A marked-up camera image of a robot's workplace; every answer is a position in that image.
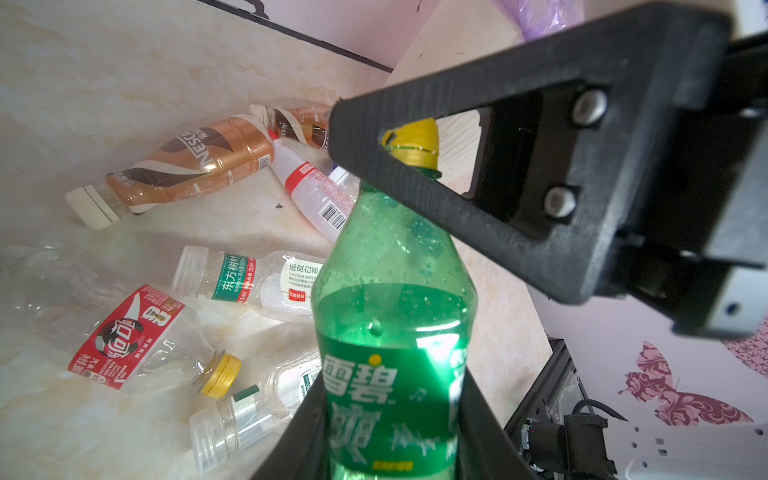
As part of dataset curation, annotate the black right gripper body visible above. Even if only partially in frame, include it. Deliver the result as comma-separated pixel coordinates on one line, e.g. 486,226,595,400
605,29,767,339

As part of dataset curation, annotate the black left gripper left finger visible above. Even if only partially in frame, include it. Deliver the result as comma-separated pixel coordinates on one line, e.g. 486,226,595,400
251,377,330,480

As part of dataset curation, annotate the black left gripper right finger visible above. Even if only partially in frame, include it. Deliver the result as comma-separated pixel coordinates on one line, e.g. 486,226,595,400
455,369,536,480

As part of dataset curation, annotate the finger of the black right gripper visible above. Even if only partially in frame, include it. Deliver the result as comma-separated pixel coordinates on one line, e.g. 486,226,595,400
330,2,731,304

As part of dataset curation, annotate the green Sprite bottle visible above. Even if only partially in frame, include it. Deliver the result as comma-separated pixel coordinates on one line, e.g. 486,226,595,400
310,116,479,480

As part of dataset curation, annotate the clear bottle red label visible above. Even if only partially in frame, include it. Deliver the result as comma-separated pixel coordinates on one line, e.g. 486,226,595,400
1,245,242,399

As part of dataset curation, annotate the brown Nescafe coffee bottle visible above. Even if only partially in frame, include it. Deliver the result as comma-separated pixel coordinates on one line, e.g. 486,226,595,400
65,114,274,230

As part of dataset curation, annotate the white bin purple bag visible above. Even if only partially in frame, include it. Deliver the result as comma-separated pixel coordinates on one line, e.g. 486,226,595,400
492,0,584,41

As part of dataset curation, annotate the small clear bottle green label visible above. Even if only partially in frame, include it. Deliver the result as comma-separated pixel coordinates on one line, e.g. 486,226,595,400
189,349,322,474

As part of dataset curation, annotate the clear bottle green white label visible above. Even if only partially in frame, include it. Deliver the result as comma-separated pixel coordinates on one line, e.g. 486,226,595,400
172,245,324,323

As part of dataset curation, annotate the white bottle red cap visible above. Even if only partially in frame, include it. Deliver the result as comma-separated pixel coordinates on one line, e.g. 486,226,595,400
271,136,355,243

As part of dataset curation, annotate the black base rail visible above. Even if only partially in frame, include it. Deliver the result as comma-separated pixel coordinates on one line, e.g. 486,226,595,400
504,338,588,447

